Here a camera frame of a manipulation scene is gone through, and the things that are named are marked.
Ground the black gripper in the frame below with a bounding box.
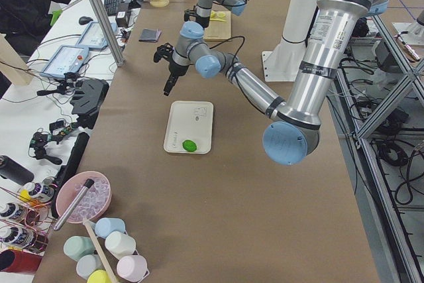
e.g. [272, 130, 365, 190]
[195, 14, 210, 28]
[163, 59, 188, 95]

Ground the pink bowl with ice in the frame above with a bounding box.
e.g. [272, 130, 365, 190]
[55, 171, 112, 223]

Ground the bamboo cutting board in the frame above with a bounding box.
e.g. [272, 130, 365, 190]
[203, 11, 232, 41]

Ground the grey folded cloth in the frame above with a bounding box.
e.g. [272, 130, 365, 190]
[138, 28, 162, 42]

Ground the white rectangular tray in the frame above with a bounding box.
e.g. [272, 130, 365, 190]
[163, 101, 214, 154]

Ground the green lime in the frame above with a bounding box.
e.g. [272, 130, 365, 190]
[182, 139, 197, 152]

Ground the black computer mouse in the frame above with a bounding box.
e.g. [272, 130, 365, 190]
[78, 16, 93, 25]

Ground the upper teach pendant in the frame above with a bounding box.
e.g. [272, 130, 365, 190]
[40, 45, 89, 79]

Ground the person in black shirt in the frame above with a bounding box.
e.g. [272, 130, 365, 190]
[1, 0, 71, 56]

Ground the light blue cup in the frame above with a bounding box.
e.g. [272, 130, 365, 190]
[95, 217, 126, 239]

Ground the pale mint white cup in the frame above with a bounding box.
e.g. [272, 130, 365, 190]
[105, 231, 136, 260]

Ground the black bottle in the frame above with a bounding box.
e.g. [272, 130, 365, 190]
[1, 155, 34, 186]

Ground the pink cup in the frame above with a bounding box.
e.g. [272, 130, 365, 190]
[117, 255, 148, 282]

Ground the green cup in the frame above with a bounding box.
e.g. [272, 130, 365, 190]
[63, 236, 95, 262]

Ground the grey cup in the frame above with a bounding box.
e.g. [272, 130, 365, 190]
[76, 255, 103, 280]

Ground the yellow cup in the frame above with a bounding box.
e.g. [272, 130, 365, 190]
[87, 270, 111, 283]

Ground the red can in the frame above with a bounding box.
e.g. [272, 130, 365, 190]
[1, 249, 42, 274]

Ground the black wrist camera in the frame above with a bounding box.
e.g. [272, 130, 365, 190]
[153, 42, 174, 63]
[184, 9, 197, 22]

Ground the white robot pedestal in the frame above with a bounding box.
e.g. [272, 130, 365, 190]
[262, 0, 317, 82]

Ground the aluminium frame post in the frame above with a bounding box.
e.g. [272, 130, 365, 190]
[89, 0, 125, 67]

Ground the metal spoon with black handle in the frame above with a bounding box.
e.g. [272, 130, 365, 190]
[53, 178, 95, 231]

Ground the wooden rack handle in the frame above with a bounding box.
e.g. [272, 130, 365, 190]
[83, 219, 119, 283]

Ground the white wire cup rack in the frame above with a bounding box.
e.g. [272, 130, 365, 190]
[83, 217, 150, 282]

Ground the copper wire bottle basket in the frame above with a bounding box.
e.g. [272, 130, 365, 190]
[1, 182, 54, 254]

